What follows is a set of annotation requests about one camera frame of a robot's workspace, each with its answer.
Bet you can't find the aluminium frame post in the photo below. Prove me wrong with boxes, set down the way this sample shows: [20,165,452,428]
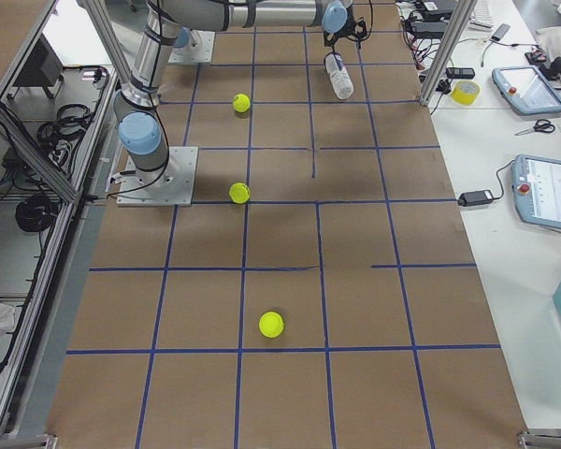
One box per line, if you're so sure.
[419,0,477,107]

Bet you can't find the yellow tape roll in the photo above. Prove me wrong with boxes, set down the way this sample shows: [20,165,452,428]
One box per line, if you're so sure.
[452,80,481,106]

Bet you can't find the black power adapter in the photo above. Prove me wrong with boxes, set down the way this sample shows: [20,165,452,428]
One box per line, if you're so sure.
[457,189,496,207]

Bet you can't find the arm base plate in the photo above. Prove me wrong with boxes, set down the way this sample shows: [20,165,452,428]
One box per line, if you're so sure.
[116,146,198,207]
[169,28,215,65]

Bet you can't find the upper teach pendant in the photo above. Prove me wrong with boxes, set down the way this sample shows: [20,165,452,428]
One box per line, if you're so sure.
[492,65,561,116]

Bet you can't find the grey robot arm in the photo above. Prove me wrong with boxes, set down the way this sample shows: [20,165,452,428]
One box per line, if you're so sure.
[115,1,373,191]

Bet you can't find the tennis ball with black print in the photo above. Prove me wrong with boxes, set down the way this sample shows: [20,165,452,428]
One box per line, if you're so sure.
[232,93,251,114]

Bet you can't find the black phone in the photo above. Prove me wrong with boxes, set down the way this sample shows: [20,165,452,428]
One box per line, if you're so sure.
[445,67,475,80]

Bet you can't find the black handled scissors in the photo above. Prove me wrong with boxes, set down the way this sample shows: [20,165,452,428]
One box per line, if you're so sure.
[515,119,555,136]

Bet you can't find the tennis ball near base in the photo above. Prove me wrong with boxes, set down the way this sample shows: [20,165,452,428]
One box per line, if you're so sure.
[228,182,251,204]

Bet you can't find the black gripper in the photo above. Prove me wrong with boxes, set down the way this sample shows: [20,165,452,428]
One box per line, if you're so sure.
[324,16,368,47]

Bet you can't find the tennis ball far right area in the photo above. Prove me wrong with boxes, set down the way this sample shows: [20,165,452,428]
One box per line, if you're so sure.
[258,311,284,339]

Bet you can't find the teach pendant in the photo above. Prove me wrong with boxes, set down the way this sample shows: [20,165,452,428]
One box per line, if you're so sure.
[492,65,561,116]
[511,154,561,229]

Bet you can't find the clear tennis ball can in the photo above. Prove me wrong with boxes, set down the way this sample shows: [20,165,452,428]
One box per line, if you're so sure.
[324,52,353,100]

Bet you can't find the coiled black cables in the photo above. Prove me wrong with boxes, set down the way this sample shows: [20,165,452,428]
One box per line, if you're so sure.
[15,194,60,234]

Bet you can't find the lower teach pendant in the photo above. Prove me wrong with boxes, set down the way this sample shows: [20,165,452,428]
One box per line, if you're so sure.
[511,154,561,229]

